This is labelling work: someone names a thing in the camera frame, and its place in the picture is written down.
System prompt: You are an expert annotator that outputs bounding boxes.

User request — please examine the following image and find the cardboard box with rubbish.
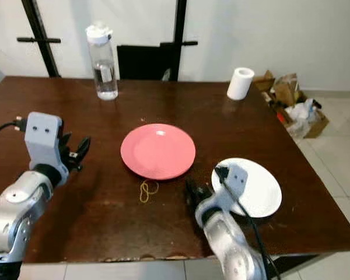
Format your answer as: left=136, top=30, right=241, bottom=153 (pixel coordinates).
left=254, top=69, right=331, bottom=139

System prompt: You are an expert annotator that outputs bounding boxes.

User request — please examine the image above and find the black chair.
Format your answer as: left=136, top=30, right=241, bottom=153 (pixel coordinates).
left=116, top=44, right=171, bottom=82

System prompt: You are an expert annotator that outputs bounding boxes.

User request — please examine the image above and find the clear water bottle white cap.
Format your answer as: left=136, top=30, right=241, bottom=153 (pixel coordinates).
left=86, top=21, right=119, bottom=102

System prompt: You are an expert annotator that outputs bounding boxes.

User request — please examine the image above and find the black upright stand leg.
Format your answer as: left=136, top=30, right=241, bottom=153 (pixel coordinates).
left=160, top=0, right=200, bottom=82

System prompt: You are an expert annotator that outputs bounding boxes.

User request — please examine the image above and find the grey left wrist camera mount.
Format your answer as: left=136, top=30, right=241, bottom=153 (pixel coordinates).
left=24, top=111, right=65, bottom=170

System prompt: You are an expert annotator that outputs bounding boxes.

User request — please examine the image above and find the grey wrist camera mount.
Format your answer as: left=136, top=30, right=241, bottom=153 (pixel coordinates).
left=24, top=111, right=65, bottom=170
left=220, top=164, right=250, bottom=198

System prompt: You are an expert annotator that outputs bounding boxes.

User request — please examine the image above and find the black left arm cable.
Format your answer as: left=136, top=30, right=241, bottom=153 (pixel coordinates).
left=0, top=118, right=27, bottom=144

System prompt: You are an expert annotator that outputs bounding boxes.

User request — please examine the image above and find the white paper roll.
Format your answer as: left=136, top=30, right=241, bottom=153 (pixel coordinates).
left=226, top=67, right=256, bottom=102

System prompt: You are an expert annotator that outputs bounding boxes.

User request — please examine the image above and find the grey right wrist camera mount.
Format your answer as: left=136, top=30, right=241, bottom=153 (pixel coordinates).
left=220, top=164, right=250, bottom=198

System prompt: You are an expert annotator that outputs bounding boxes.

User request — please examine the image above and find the yellow rubber band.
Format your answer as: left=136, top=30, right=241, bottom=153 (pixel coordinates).
left=139, top=179, right=160, bottom=204

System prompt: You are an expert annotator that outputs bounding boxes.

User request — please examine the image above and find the black slanted stand leg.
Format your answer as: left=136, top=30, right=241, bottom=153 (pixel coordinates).
left=16, top=0, right=60, bottom=79

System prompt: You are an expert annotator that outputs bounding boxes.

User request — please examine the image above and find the pink round plate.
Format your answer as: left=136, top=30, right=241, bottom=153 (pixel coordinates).
left=120, top=123, right=197, bottom=181

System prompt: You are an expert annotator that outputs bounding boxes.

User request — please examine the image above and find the white round plate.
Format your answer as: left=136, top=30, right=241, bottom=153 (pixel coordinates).
left=211, top=157, right=283, bottom=219

